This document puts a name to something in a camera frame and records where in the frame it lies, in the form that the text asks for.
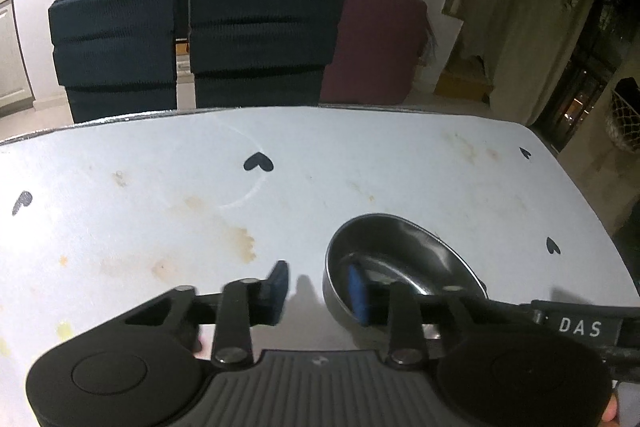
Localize oval stainless steel bowl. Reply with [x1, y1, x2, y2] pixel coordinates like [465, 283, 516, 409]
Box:
[322, 213, 488, 351]

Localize person's right hand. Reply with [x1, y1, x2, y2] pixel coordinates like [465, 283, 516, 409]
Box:
[599, 395, 620, 427]

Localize dark blue chair right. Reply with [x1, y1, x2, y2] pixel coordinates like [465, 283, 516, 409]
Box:
[189, 0, 344, 108]

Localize dark blue chair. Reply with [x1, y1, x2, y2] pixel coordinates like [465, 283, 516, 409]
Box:
[189, 0, 344, 108]
[48, 0, 177, 124]

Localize maroon chair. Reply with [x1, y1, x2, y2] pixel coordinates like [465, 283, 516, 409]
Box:
[320, 0, 430, 105]

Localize dark blue chair left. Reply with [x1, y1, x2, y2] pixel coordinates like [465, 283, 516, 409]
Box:
[48, 0, 177, 124]

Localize white kitchen cabinets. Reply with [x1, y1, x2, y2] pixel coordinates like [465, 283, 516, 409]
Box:
[0, 0, 34, 116]

